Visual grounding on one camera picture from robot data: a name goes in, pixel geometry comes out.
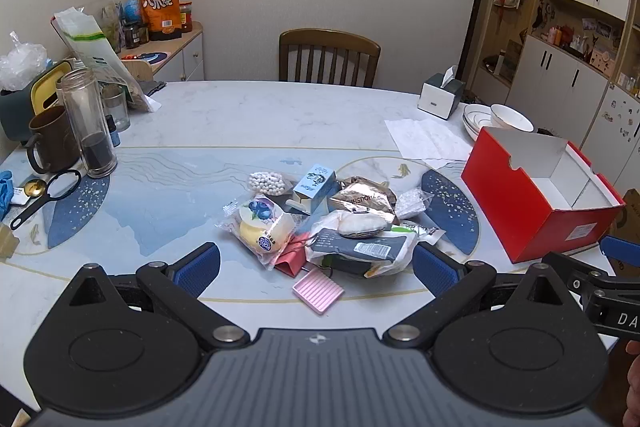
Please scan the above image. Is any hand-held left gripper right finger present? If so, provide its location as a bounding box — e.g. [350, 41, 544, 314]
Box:
[382, 242, 573, 349]

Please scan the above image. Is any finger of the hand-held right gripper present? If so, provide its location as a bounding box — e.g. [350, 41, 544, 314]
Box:
[599, 234, 640, 264]
[542, 251, 621, 297]

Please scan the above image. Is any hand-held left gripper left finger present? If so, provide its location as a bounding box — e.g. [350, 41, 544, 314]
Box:
[67, 242, 251, 349]

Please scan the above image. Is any small white sachet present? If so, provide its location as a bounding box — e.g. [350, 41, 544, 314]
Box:
[400, 221, 446, 246]

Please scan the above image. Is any yellow bread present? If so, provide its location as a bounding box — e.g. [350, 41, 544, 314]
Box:
[216, 194, 297, 271]

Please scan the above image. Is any bag of tiny white beads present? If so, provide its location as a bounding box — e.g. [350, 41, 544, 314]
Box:
[396, 188, 434, 221]

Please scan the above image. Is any red cardboard box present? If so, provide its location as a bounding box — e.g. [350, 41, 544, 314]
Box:
[461, 127, 627, 264]

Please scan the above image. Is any white pastry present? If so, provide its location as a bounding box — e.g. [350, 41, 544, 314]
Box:
[310, 208, 397, 241]

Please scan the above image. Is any pink binder clip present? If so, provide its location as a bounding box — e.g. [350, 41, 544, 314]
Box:
[275, 234, 312, 278]

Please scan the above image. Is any gold brown foil packet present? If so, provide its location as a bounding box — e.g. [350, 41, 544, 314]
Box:
[330, 176, 398, 214]

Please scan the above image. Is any bag of large white beads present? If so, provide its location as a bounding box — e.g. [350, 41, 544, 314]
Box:
[248, 171, 287, 197]

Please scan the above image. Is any pink ribbed block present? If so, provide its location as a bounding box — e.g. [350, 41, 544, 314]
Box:
[292, 268, 346, 315]

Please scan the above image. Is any light blue small carton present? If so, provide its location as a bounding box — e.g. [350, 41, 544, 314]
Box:
[292, 163, 340, 215]

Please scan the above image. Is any person's right hand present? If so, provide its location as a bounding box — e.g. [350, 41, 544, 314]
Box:
[625, 339, 640, 414]

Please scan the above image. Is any white paper sheet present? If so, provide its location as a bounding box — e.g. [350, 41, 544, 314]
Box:
[384, 117, 482, 170]

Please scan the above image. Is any white bowl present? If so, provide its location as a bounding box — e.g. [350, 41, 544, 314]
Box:
[490, 104, 535, 134]

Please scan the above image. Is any white green tissue box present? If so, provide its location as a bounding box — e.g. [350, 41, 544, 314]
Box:
[418, 66, 466, 121]

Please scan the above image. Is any small drinking glass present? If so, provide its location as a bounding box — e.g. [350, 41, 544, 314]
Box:
[102, 84, 131, 134]

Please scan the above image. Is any black magnifying glass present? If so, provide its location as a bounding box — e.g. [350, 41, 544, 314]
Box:
[10, 169, 82, 231]

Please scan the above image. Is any tall glass bottle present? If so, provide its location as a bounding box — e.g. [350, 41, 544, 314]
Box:
[56, 68, 119, 180]

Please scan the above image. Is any dark folded cloth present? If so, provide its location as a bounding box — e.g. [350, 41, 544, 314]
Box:
[132, 79, 169, 97]

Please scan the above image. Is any brown mug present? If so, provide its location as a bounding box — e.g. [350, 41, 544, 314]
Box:
[26, 105, 82, 176]

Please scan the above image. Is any blue glove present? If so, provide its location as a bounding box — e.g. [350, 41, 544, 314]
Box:
[0, 170, 21, 222]

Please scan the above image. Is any white wooden sideboard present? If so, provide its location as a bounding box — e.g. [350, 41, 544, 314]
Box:
[120, 22, 205, 82]

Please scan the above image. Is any wooden chair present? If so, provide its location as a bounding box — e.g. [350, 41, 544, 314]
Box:
[278, 28, 382, 88]

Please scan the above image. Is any teal yellow desktop bin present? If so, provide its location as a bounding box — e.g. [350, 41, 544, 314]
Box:
[0, 59, 74, 144]

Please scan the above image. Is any white green plastic bag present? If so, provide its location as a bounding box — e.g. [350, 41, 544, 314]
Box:
[51, 7, 162, 114]

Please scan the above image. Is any orange snack bag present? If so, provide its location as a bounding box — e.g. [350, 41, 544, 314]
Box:
[136, 0, 182, 42]

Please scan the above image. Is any clear plastic bag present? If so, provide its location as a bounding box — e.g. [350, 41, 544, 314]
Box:
[0, 32, 49, 92]

